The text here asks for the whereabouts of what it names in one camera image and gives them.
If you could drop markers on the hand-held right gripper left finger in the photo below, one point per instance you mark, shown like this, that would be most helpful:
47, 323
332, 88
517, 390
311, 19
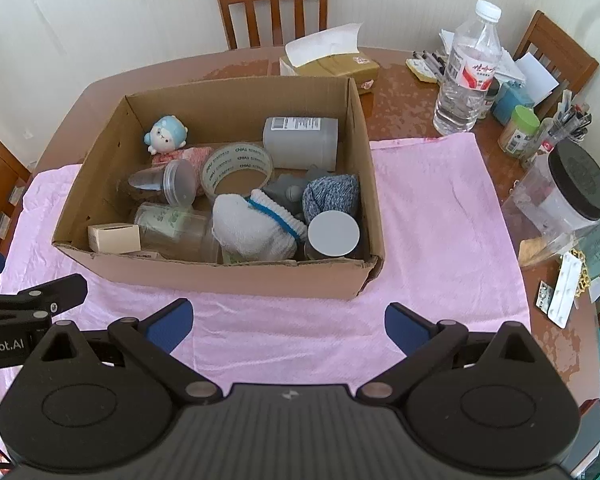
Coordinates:
170, 325

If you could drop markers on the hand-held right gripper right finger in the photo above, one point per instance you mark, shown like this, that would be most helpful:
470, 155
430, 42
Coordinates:
407, 327

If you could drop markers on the cardboard box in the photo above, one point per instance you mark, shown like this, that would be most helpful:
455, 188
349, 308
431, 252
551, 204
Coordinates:
205, 275

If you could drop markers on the small cream box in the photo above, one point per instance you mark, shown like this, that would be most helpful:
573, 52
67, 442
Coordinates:
112, 239

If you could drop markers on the clear plastic jar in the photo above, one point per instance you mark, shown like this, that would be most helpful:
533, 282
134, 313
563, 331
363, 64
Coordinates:
195, 240

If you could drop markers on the green and white carton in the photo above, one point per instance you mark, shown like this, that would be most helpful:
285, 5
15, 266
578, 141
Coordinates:
167, 220

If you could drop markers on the capsule bottle with silver cap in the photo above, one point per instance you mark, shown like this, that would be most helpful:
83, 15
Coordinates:
332, 232

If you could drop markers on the white sock with blue stripe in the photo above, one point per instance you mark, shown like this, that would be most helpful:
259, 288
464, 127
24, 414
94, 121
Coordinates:
250, 230

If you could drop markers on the clear jar with brown contents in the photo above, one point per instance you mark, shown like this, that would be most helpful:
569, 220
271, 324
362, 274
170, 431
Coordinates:
177, 182

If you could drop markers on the blue-grey knitted sock roll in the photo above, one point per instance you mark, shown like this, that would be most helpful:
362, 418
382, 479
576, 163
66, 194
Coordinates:
332, 195

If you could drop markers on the pink knitted sock roll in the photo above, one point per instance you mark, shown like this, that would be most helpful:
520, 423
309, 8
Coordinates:
195, 152

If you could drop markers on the clear tape roll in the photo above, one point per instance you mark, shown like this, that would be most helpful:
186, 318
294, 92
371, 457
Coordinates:
220, 157

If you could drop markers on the grey elephant toy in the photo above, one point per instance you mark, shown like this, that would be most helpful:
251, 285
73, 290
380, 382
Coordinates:
287, 190

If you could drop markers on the blue figurine toy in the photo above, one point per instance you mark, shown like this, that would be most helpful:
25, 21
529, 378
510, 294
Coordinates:
166, 135

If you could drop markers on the white jar with green label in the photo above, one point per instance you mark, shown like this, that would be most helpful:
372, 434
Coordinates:
300, 145

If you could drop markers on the pink towel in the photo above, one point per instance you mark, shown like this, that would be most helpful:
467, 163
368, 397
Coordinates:
430, 220

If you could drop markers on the small printed card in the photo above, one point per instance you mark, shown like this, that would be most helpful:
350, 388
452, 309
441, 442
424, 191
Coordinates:
544, 296

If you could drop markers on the yellow snack bag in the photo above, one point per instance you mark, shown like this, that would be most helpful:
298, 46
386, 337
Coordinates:
537, 252

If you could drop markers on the white blister pack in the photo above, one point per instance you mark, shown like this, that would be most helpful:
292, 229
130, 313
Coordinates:
565, 290

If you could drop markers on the phone in red case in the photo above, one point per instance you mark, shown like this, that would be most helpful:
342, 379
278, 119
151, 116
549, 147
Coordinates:
587, 440

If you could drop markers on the large clear jar black lid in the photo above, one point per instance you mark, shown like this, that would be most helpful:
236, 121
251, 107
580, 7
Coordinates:
575, 180

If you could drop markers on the small green-lid jar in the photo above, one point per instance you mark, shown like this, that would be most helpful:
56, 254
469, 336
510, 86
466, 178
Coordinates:
519, 130

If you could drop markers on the small black-lid jar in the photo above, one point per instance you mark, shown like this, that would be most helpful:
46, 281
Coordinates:
491, 97

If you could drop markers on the small blue box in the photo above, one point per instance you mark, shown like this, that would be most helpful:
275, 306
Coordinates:
512, 100

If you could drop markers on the clear water bottle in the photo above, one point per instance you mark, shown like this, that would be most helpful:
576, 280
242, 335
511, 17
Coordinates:
467, 80

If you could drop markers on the pen holder with pens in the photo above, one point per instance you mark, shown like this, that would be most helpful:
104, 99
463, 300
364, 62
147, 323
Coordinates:
570, 125

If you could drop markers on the tissue box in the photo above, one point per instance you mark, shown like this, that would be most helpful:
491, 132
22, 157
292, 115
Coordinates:
335, 65

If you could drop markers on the white paper sheet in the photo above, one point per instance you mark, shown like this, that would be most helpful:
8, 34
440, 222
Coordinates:
535, 72

